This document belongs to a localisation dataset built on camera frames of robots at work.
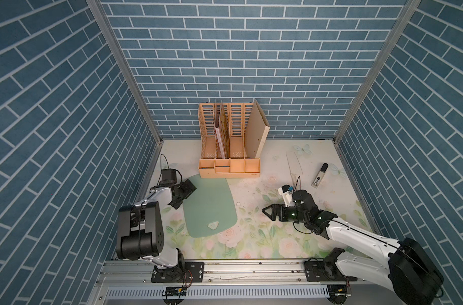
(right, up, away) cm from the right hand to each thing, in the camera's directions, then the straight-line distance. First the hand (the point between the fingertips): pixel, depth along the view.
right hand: (270, 211), depth 82 cm
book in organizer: (-22, +36, +13) cm, 45 cm away
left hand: (-37, +7, +12) cm, 39 cm away
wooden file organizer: (-28, +20, +15) cm, 37 cm away
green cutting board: (-28, -1, +10) cm, 30 cm away
